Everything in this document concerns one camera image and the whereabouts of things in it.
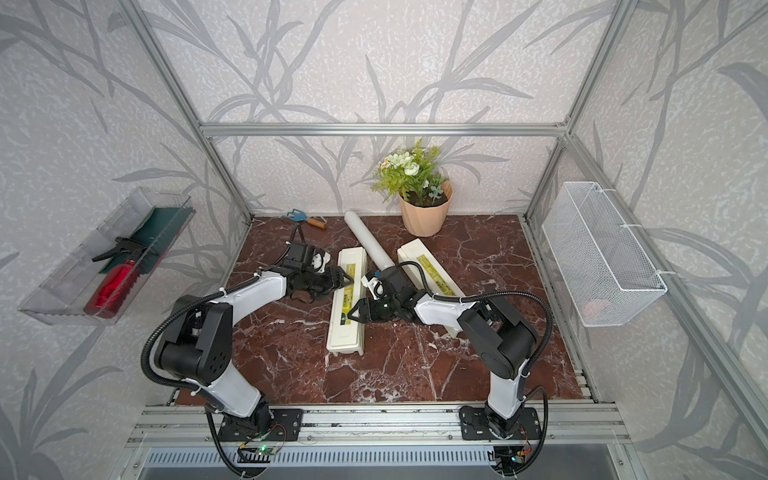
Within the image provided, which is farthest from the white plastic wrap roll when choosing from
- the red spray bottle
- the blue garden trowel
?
the red spray bottle

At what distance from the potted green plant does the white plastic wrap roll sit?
0.15 meters

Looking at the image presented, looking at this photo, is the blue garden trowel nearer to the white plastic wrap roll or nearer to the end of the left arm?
the white plastic wrap roll

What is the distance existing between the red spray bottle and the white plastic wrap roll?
1.97 feet

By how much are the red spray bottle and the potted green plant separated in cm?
65

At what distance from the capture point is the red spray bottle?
0.57m

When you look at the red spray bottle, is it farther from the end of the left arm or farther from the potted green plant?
the potted green plant

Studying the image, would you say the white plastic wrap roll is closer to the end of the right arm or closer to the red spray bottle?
the end of the right arm

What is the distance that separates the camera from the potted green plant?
95cm

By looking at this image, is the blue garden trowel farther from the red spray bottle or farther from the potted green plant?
the red spray bottle

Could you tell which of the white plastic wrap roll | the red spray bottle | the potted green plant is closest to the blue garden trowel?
the white plastic wrap roll

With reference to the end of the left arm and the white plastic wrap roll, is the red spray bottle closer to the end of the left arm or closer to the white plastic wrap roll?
the end of the left arm

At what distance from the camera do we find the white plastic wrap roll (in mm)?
1047

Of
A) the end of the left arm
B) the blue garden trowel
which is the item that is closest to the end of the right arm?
the end of the left arm

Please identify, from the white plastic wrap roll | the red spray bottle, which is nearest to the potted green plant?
the white plastic wrap roll
